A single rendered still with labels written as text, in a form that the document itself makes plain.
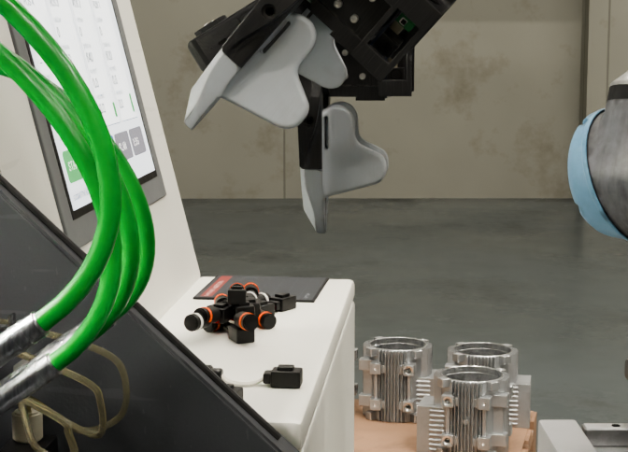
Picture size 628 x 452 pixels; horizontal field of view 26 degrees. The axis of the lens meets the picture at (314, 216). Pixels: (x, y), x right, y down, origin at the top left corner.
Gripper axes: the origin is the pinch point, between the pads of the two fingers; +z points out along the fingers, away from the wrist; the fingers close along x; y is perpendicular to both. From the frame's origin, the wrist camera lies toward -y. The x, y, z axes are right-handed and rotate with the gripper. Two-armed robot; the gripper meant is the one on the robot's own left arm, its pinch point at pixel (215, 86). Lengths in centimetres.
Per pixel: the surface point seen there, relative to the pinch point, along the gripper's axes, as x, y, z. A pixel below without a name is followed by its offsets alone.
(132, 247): 13.3, 1.5, 21.2
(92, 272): -1.7, 1.7, 14.7
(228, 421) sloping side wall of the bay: 25.1, 17.0, 35.7
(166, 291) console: 72, 4, 61
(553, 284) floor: 575, 137, 235
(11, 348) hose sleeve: -4.1, 1.2, 21.6
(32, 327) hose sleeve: -3.5, 1.2, 19.7
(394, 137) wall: 889, 34, 366
